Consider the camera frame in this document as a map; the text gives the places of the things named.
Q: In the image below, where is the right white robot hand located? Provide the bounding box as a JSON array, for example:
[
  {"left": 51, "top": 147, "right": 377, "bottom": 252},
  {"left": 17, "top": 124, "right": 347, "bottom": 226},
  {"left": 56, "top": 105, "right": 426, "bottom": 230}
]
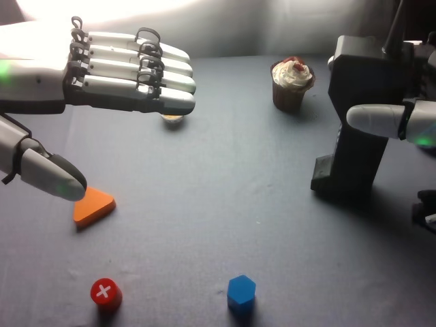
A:
[{"left": 327, "top": 32, "right": 436, "bottom": 149}]

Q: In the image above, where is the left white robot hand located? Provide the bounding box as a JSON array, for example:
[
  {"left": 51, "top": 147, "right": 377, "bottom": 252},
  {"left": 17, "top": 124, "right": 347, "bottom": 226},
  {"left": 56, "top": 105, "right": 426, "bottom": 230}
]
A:
[{"left": 0, "top": 16, "right": 198, "bottom": 202}]

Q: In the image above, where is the black handheld device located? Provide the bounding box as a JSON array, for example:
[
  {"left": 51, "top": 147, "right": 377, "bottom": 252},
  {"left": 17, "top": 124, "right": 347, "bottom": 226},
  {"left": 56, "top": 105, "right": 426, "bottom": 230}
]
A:
[{"left": 310, "top": 0, "right": 425, "bottom": 202}]

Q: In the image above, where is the toy cupcake with white frosting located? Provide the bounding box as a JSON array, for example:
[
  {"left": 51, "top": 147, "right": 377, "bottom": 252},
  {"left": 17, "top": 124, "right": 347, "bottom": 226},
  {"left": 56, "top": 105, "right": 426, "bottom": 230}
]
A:
[{"left": 271, "top": 56, "right": 316, "bottom": 113}]

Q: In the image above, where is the orange triangle block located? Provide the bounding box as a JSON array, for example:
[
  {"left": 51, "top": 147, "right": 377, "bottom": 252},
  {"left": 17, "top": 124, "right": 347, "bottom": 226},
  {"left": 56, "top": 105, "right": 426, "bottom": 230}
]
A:
[{"left": 73, "top": 187, "right": 116, "bottom": 229}]

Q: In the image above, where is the small cup with orange filling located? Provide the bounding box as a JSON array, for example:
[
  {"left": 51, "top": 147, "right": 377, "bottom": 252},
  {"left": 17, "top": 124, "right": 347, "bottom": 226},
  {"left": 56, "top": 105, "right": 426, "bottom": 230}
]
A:
[{"left": 160, "top": 114, "right": 187, "bottom": 126}]

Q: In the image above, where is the white backdrop sheet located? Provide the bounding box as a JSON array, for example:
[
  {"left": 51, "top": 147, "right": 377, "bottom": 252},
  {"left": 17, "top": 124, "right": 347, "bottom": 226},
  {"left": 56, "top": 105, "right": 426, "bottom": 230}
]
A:
[{"left": 0, "top": 0, "right": 436, "bottom": 61}]

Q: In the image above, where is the grey table cloth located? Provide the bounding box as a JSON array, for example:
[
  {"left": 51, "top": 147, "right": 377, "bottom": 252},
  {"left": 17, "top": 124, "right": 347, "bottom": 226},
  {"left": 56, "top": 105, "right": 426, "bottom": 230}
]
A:
[{"left": 0, "top": 47, "right": 436, "bottom": 327}]

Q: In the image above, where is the blue hexagon block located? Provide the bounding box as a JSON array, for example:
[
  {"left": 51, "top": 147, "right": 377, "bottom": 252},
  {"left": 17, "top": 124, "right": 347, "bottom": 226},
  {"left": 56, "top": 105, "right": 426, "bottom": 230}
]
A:
[{"left": 227, "top": 275, "right": 257, "bottom": 313}]

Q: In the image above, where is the red cylinder block white cross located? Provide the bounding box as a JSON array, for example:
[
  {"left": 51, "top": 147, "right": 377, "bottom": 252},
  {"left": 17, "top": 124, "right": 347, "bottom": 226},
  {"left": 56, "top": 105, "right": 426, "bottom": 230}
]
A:
[{"left": 90, "top": 277, "right": 123, "bottom": 311}]

